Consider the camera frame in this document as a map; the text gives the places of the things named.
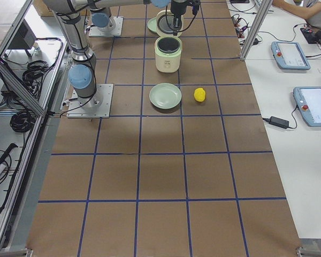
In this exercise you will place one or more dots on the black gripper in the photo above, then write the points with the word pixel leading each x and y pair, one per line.
pixel 177 8

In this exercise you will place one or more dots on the silver robot arm, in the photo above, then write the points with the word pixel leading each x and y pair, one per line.
pixel 68 15
pixel 103 20

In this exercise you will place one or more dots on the green plate near arm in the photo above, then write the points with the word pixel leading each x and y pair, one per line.
pixel 152 25
pixel 165 96

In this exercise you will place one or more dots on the yellow lemon toy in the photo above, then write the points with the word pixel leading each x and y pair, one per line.
pixel 199 94

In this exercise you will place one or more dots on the blue teach pendant far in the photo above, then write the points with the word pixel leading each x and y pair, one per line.
pixel 289 56

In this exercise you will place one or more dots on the blue teach pendant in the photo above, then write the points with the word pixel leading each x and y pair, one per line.
pixel 308 100
pixel 289 56

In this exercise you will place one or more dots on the black power adapter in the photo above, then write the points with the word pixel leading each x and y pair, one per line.
pixel 278 122

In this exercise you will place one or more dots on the blue teach pendant near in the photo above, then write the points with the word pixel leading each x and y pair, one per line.
pixel 308 100

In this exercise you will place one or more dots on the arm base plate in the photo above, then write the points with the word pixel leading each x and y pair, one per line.
pixel 98 107
pixel 94 32

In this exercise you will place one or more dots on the aluminium frame post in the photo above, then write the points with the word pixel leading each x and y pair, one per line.
pixel 260 16

